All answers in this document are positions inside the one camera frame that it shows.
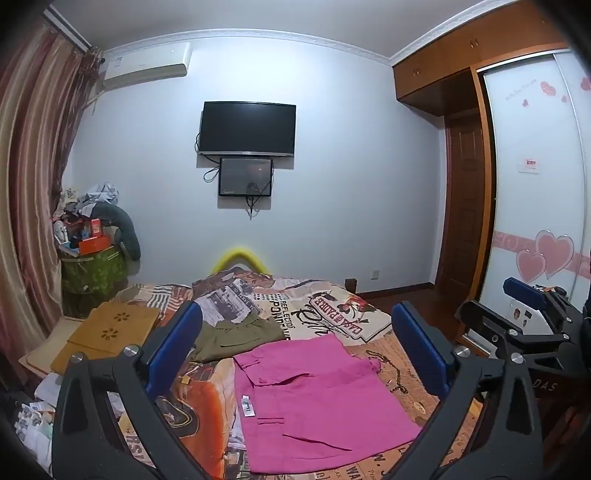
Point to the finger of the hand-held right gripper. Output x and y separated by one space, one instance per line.
519 288
485 330

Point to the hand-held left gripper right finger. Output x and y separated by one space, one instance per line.
421 355

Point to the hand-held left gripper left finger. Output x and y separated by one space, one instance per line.
175 350

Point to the pink pants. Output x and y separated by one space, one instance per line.
314 406

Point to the olive green pants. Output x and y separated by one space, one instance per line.
231 339

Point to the white heart-print wardrobe door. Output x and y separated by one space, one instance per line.
531 207

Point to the small dark box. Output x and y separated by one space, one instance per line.
351 284

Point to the printed blanket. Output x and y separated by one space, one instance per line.
323 309

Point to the yellow curved object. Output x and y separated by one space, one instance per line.
240 254

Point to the red white sticker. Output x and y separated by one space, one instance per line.
529 165

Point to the orange box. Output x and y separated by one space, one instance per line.
94 244

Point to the pile of papers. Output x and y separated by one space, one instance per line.
41 415

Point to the pile of clothes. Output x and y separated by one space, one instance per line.
94 198

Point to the striped curtain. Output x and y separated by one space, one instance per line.
32 161

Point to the wooden overhead cabinet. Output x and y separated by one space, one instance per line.
443 60

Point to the white air conditioner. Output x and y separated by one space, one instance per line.
145 64

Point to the small wall monitor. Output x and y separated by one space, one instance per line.
244 176

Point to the wall-mounted television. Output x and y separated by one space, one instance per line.
247 128

